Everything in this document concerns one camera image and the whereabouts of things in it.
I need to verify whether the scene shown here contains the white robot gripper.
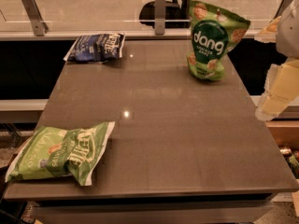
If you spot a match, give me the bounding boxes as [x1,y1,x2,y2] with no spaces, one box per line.
[254,0,299,121]

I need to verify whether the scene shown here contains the green dang rice chip bag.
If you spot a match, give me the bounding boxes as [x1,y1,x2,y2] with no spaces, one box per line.
[187,0,250,81]

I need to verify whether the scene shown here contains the blue kettle chip bag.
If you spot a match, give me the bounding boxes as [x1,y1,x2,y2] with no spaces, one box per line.
[64,33,125,63]

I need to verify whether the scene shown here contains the green jalapeno kettle chip bag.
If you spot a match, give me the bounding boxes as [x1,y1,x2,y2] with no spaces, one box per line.
[5,122,115,186]

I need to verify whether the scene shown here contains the snack items on lower shelf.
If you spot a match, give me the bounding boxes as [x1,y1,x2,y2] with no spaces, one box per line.
[279,146,299,179]

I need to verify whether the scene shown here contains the black office chair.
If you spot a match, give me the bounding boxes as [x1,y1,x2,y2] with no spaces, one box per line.
[139,0,191,28]

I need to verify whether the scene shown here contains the right metal glass bracket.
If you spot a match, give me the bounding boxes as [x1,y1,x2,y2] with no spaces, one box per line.
[275,0,293,18]

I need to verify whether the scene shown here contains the metal glass bracket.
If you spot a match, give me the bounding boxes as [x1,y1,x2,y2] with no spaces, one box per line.
[275,0,293,18]
[154,0,166,35]
[21,0,49,36]

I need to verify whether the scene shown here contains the middle metal glass bracket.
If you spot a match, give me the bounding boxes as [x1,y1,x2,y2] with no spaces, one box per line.
[154,0,166,35]

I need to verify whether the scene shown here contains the left metal glass bracket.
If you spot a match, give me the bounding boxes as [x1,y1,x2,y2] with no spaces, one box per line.
[21,0,49,36]

